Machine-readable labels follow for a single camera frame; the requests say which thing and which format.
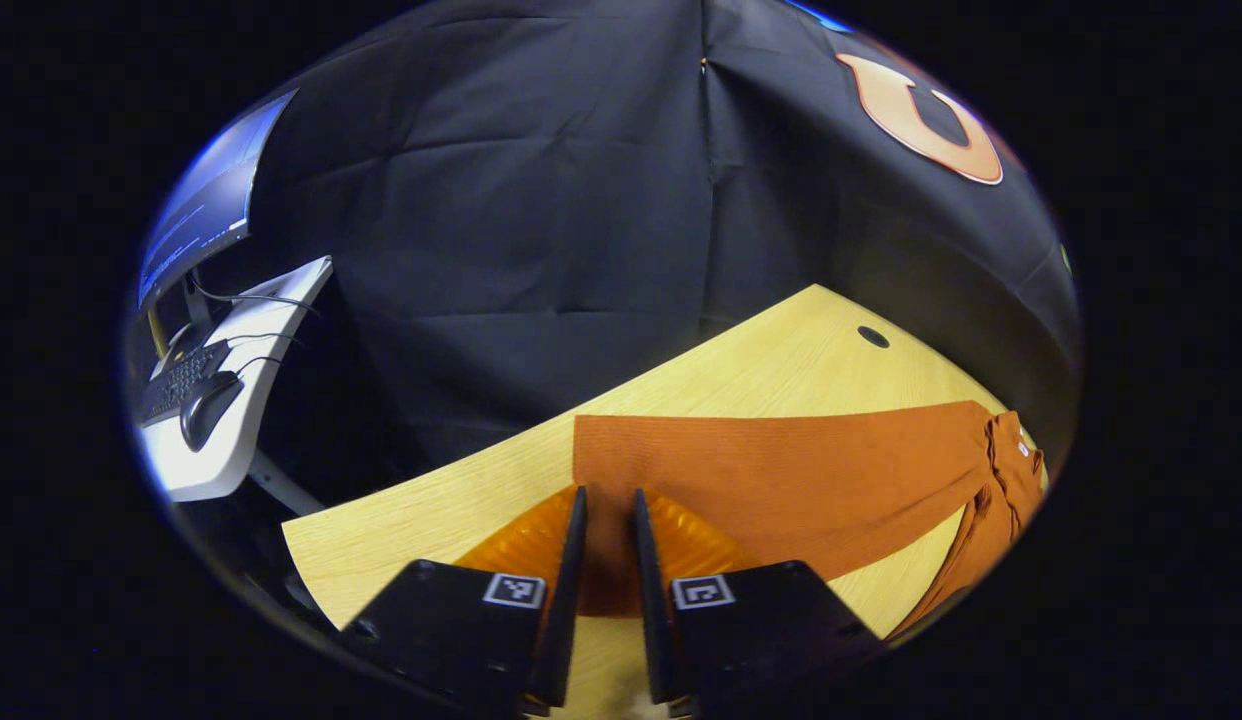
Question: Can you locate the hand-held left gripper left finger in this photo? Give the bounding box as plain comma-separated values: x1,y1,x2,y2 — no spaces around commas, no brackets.
336,485,590,716

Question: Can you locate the orange jacket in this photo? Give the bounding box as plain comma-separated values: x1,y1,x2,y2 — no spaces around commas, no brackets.
571,400,1050,641

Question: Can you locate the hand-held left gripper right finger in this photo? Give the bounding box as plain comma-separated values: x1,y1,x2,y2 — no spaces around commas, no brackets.
633,488,887,719

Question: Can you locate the black backdrop cloth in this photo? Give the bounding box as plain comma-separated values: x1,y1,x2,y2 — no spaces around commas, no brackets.
176,0,1082,521

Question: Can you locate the black cable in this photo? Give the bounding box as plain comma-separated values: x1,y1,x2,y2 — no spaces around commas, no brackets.
191,268,322,319

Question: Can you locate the black keyboard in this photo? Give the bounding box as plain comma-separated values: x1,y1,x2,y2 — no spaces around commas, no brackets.
136,340,232,429

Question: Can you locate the black computer mouse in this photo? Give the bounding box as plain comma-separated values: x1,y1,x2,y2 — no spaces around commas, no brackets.
179,371,245,453

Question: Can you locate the white side desk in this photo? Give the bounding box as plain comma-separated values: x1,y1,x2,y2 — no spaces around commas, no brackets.
139,255,334,516

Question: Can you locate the computer monitor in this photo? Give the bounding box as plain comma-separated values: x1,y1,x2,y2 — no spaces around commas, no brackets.
136,88,300,313

